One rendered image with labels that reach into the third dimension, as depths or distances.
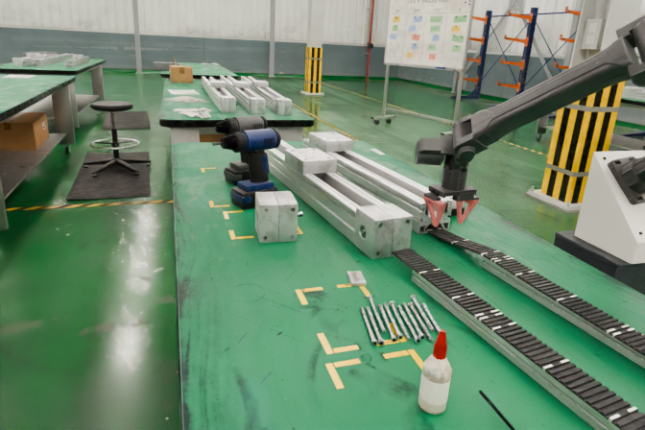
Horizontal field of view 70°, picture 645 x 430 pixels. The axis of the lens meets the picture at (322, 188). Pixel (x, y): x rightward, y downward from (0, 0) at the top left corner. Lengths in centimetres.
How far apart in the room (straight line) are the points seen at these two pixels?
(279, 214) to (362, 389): 51
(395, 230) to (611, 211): 55
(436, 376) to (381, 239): 46
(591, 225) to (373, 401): 86
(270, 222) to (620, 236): 84
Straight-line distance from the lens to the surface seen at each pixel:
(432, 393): 67
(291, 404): 68
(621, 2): 436
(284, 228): 111
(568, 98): 100
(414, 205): 124
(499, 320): 86
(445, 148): 111
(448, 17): 689
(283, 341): 79
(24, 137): 469
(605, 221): 135
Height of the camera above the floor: 124
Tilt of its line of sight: 18 degrees down
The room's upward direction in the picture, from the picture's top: 3 degrees clockwise
